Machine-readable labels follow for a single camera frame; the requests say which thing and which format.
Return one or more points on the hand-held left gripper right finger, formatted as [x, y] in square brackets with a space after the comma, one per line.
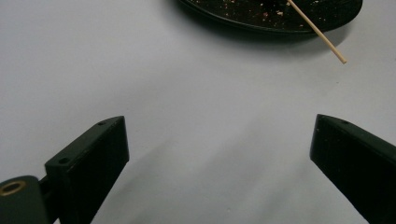
[355, 165]

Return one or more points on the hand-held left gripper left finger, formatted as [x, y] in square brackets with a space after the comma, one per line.
[90, 161]

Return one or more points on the thin wooden skewer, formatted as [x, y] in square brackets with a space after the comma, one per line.
[320, 34]

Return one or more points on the round black plate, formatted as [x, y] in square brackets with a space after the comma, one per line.
[249, 14]

